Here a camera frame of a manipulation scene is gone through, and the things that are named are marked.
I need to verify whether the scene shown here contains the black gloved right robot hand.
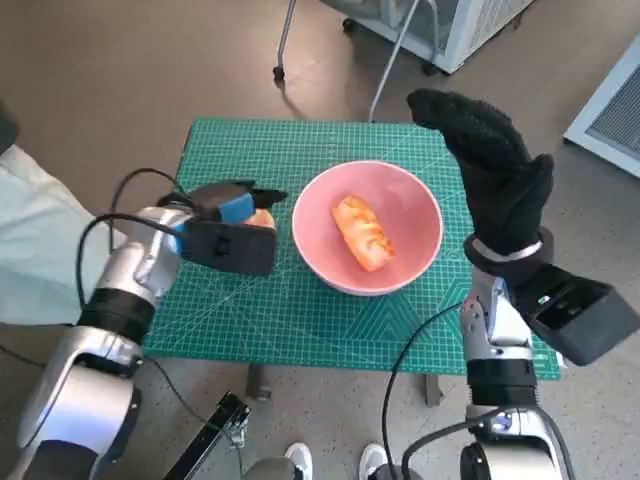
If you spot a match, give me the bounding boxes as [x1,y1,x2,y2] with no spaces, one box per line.
[406,88,556,256]

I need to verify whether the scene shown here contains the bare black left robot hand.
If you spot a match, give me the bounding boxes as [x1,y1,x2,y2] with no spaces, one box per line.
[192,178,289,226]

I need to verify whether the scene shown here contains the pink bowl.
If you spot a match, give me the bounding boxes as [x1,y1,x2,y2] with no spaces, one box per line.
[291,160,445,297]

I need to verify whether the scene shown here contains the long striped toy bread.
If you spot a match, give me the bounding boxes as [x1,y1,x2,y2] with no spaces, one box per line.
[330,194,397,273]

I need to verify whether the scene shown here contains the green cutting mat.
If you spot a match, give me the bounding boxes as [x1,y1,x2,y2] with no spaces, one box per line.
[142,117,569,379]

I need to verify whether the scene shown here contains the white unit with vent grille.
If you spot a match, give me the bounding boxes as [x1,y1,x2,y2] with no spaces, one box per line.
[563,47,640,179]

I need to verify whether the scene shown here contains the white cabinet on castors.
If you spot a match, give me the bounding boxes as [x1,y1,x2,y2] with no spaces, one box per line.
[342,0,536,76]

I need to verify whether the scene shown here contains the grey chair leg with castor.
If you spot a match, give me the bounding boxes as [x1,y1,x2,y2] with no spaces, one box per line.
[272,0,300,81]

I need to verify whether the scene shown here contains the grey slanted chair leg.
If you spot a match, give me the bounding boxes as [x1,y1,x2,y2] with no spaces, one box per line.
[368,0,426,123]

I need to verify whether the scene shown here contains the person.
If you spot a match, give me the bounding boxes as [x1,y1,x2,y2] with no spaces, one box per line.
[0,99,131,329]

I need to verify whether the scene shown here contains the black metal stand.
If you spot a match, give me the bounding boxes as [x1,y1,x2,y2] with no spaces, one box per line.
[167,391,251,480]

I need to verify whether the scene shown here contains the white shoe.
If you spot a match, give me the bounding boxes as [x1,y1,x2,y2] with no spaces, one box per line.
[360,442,391,480]
[284,442,315,480]

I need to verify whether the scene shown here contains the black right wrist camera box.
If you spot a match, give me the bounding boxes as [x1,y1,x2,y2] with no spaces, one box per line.
[504,262,640,366]

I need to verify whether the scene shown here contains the dark table leg bracket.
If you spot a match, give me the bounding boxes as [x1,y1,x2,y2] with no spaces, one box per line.
[418,373,445,407]
[246,363,273,403]

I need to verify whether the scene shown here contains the black floor cable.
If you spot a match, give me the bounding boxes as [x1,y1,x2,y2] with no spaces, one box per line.
[0,343,214,426]

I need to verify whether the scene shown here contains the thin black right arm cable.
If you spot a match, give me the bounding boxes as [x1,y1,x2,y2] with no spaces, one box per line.
[382,302,464,474]

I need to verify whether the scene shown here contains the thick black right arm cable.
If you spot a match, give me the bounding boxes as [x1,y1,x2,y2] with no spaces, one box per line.
[402,419,481,480]

